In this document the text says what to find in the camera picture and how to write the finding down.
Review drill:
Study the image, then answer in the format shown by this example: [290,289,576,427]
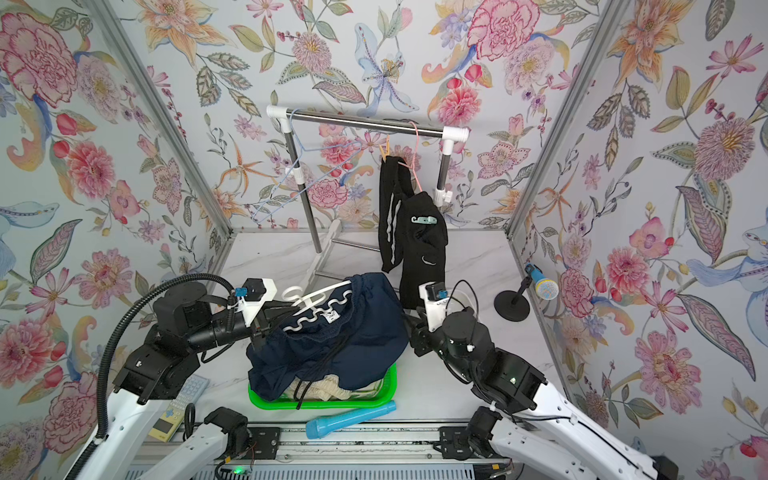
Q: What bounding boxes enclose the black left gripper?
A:
[188,299,301,354]

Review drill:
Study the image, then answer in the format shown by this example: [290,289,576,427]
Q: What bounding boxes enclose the white hanger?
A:
[282,280,353,332]

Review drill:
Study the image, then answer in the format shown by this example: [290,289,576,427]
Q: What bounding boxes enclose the beige shorts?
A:
[279,375,383,402]

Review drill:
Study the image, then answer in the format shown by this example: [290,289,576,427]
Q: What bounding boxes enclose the navy blue shorts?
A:
[246,272,408,401]

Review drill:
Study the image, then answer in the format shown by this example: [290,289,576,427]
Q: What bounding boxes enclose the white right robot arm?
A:
[404,308,678,479]

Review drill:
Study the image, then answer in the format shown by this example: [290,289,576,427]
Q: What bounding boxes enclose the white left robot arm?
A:
[67,273,298,479]

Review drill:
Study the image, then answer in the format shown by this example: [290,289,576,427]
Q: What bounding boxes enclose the black shorts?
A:
[378,156,448,310]

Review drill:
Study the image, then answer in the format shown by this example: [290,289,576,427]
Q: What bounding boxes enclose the pink hanger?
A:
[395,121,423,192]

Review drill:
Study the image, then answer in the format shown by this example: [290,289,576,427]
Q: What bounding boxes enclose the tan clothespin on black shorts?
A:
[379,136,391,161]

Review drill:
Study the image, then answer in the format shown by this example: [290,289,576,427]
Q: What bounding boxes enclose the blue toy microphone on stand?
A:
[494,263,560,323]

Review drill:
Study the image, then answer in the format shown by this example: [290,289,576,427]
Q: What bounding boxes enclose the teal flashlight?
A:
[305,400,397,440]

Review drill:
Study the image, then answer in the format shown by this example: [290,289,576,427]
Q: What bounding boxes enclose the grey remote calculator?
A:
[149,375,210,442]

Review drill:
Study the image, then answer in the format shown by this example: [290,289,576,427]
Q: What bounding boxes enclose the steel clothes rack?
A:
[266,105,470,292]

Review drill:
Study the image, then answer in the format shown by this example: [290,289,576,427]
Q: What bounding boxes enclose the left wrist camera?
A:
[235,278,277,327]

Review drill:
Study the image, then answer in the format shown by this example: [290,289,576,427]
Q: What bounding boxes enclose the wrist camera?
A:
[418,281,449,332]
[235,278,277,327]

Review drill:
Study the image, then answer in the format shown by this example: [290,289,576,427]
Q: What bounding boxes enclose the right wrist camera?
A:
[418,281,449,332]

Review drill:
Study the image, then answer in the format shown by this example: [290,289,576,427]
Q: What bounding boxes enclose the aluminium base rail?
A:
[95,422,613,480]

